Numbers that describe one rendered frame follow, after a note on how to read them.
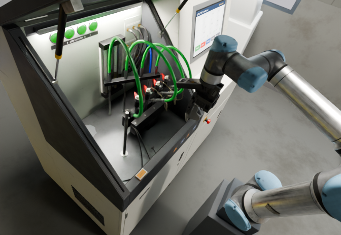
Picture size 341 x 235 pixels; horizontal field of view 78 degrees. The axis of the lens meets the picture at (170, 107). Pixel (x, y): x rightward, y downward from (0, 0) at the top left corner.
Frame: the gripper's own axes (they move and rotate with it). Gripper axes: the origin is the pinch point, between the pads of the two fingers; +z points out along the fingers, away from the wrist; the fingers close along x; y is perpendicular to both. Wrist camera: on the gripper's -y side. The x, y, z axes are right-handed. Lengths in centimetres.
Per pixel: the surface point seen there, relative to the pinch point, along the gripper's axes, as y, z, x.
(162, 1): -47, -22, 35
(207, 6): -34, -18, 65
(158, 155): -5.1, 28.4, -8.7
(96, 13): -54, -21, -2
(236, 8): -45, 7, 166
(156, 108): -23.9, 25.4, 12.5
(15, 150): -126, 123, -39
